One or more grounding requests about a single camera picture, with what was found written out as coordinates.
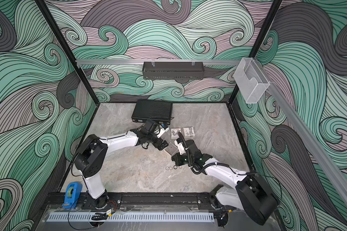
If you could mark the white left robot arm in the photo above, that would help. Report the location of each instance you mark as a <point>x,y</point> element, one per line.
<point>90,156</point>

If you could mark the aluminium wall rail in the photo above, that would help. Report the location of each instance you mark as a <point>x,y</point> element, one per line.
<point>120,61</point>

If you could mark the black wall shelf tray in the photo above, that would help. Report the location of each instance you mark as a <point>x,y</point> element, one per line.
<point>173,71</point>

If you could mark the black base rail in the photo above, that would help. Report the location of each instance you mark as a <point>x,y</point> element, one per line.
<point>201,201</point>

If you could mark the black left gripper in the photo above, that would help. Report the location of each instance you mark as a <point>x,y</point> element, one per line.
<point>163,146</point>

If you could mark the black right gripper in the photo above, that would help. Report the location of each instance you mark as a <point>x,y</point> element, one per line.
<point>177,159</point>

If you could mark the clear plastic wall holder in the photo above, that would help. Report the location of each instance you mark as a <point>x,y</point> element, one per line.
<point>251,79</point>

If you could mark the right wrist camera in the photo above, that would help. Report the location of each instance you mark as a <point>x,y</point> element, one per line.
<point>180,147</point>

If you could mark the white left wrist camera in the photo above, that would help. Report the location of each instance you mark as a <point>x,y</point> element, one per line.
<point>163,128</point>

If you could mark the black corner frame post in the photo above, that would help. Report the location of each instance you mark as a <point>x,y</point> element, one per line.
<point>69,54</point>

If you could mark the white slotted cable duct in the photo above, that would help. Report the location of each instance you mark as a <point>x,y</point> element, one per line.
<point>134,217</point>

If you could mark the large white bow gift box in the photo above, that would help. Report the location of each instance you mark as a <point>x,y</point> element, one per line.
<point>174,133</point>

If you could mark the white gift box lid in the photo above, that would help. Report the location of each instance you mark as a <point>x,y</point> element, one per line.
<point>189,132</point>

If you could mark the black ribbed hard case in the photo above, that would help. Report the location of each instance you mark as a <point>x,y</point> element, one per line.
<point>158,111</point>

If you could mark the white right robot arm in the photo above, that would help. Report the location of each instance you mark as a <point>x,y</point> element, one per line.
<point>247,191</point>

